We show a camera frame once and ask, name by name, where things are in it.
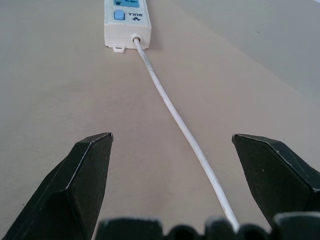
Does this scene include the white power cable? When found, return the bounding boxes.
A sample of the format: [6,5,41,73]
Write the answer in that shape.
[133,36,241,232]

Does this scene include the white power strip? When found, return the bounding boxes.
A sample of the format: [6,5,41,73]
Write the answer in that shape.
[103,0,153,54]

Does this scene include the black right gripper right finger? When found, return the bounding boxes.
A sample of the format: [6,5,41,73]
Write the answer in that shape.
[231,133,320,230]

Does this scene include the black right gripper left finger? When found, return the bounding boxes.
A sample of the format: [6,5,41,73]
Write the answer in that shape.
[0,132,115,240]

